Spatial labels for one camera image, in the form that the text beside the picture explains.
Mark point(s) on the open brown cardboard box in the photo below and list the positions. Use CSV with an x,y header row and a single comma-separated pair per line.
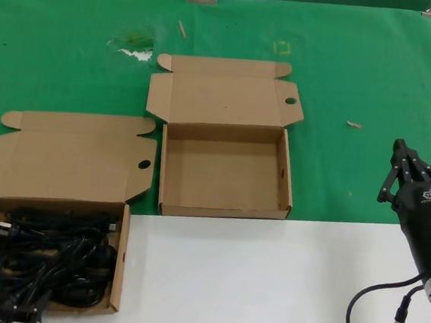
x,y
222,170

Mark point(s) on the green cloth mat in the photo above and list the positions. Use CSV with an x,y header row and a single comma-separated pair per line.
x,y
38,56

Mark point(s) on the thin wooden stick piece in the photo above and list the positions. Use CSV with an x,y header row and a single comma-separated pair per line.
x,y
182,29

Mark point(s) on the small wood chip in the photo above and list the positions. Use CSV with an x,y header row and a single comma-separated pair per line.
x,y
354,124

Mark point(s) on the yellow square marking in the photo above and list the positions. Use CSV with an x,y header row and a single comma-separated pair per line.
x,y
283,53

